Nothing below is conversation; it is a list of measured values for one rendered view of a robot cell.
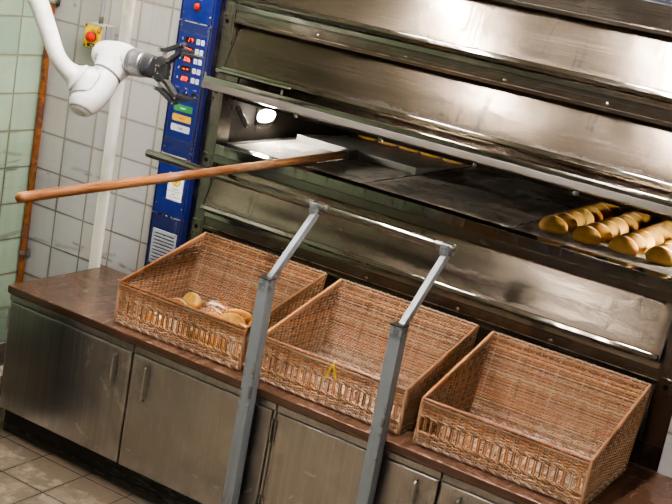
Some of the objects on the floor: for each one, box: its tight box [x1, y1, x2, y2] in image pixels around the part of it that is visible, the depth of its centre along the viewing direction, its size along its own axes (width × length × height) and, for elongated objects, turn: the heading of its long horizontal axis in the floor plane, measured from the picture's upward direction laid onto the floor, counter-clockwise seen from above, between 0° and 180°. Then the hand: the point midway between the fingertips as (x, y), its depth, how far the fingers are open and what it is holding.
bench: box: [0, 266, 672, 504], centre depth 428 cm, size 56×242×58 cm, turn 24°
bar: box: [145, 149, 456, 504], centre depth 411 cm, size 31×127×118 cm, turn 24°
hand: (195, 78), depth 399 cm, fingers open, 13 cm apart
